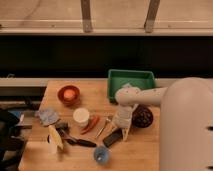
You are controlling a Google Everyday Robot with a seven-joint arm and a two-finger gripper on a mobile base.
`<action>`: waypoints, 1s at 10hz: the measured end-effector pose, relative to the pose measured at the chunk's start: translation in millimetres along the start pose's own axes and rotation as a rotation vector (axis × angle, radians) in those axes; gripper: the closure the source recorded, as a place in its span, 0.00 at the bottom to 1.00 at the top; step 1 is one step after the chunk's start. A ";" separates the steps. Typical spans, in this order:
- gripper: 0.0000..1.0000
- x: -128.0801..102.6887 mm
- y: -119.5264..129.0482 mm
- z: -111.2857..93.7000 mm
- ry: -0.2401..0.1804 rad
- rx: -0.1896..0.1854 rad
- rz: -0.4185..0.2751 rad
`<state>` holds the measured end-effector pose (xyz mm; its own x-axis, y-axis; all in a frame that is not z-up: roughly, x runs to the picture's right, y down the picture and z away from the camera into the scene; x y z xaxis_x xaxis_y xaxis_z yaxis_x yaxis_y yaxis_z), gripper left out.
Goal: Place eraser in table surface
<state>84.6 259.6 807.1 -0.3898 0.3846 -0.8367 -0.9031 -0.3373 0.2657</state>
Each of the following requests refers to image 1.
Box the metal spoon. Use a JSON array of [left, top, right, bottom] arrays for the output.
[[95, 115, 112, 140]]

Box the white cup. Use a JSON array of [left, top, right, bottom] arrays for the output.
[[73, 108, 90, 127]]

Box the black handled brush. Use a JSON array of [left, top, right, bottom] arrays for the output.
[[55, 122, 96, 147]]

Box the black eraser block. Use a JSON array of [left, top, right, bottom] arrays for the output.
[[103, 129, 122, 148]]

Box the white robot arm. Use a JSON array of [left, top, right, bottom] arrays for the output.
[[115, 77, 213, 171]]

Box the orange ball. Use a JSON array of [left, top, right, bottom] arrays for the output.
[[64, 89, 75, 100]]

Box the blue grey cloth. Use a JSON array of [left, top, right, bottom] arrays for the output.
[[36, 108, 59, 126]]

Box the green plastic tray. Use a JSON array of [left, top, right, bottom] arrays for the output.
[[107, 69, 156, 103]]

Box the red chili pepper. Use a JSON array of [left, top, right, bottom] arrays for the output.
[[81, 115, 100, 134]]

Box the blue small cup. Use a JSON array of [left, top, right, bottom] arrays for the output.
[[93, 146, 110, 165]]

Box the black chair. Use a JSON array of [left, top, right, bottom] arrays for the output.
[[0, 108, 24, 171]]

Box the dark brown bowl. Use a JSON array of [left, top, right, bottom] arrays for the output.
[[132, 105, 153, 128]]

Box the red bowl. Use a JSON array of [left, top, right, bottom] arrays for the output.
[[57, 85, 80, 106]]

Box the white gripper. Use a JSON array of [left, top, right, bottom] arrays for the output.
[[110, 106, 133, 141]]

